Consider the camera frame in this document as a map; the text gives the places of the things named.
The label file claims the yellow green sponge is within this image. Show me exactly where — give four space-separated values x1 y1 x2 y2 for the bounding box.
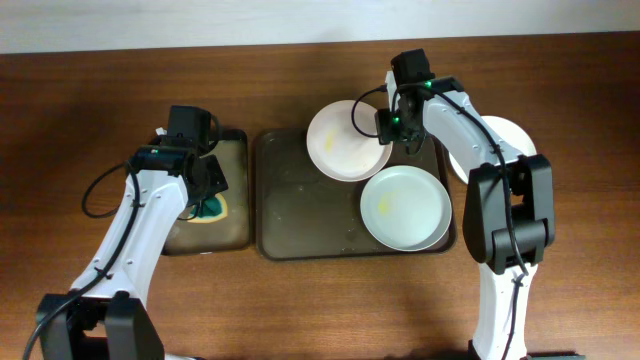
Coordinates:
189 194 228 224

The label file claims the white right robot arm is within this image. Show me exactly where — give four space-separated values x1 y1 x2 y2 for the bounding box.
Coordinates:
382 73 555 359

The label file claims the cream white plate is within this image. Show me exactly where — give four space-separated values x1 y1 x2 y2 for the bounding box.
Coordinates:
448 115 538 185

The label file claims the large brown serving tray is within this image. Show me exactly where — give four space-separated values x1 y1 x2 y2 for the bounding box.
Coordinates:
255 129 456 261

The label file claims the small black water tray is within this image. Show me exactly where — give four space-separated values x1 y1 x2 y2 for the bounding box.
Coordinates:
163 129 251 256

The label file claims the pink plate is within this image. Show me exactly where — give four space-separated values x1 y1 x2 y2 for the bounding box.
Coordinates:
306 100 393 182

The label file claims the pale green plate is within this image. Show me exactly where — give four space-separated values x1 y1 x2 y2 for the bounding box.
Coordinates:
360 165 453 252

